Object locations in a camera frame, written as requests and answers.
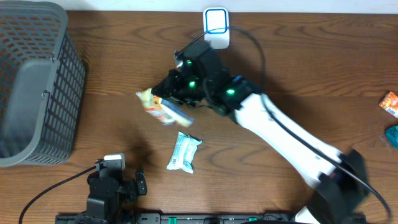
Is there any yellow snack bag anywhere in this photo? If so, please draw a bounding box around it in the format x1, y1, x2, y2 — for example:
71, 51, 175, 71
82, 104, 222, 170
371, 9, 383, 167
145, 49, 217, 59
136, 88, 194, 128

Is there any light blue wipes pack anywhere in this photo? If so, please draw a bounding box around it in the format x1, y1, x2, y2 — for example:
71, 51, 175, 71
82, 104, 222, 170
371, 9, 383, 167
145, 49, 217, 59
167, 132, 203, 174

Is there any orange Kleenex tissue pack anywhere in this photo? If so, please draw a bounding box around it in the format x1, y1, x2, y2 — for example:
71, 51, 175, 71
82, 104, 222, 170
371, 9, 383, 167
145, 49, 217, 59
379, 91, 398, 118

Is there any blue mouthwash bottle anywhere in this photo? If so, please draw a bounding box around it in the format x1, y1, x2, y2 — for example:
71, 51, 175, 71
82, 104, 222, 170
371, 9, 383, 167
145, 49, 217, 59
385, 126, 398, 149

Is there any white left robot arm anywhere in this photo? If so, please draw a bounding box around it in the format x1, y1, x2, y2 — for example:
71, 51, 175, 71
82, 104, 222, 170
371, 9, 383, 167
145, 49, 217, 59
74, 167, 147, 224

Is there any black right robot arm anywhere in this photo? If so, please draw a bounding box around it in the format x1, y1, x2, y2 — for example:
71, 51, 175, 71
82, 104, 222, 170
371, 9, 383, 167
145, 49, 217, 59
152, 42, 369, 223

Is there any dark grey plastic basket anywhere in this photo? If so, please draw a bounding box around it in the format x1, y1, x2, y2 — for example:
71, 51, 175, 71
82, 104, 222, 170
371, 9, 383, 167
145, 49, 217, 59
1, 1, 86, 167

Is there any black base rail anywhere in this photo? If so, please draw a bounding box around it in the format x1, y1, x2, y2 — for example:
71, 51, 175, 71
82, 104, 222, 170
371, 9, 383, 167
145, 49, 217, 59
55, 213, 367, 224

